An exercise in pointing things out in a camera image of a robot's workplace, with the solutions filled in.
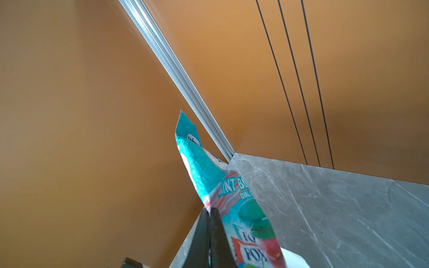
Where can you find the floral paper gift bag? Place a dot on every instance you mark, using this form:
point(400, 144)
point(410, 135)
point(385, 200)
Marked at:
point(293, 260)

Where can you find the teal snack bag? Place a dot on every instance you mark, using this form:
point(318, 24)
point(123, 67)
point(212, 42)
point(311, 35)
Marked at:
point(251, 237)

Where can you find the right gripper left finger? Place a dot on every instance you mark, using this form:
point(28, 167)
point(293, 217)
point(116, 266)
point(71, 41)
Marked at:
point(199, 252)

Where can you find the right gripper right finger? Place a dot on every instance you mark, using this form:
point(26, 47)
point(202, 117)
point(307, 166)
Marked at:
point(220, 252)

